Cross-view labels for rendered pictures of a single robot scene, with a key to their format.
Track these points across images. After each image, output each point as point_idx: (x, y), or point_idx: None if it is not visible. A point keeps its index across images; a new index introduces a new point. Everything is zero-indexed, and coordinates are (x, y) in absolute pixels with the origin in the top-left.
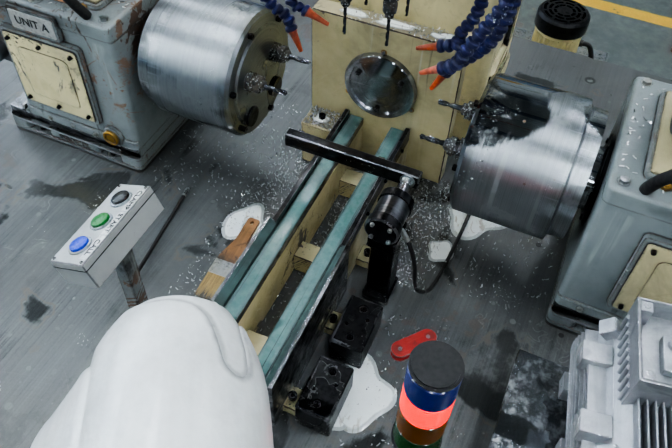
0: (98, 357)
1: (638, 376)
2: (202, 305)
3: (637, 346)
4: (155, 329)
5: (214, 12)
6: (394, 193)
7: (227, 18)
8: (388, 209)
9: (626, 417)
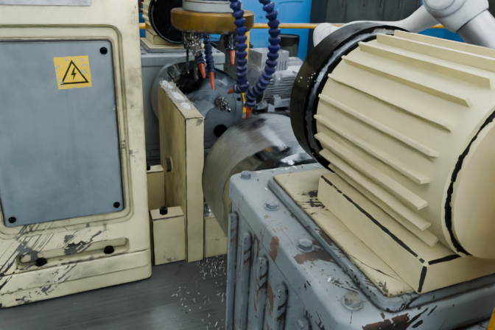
0: None
1: (287, 52)
2: None
3: (278, 53)
4: None
5: (289, 125)
6: (272, 112)
7: (283, 120)
8: (282, 112)
9: (290, 67)
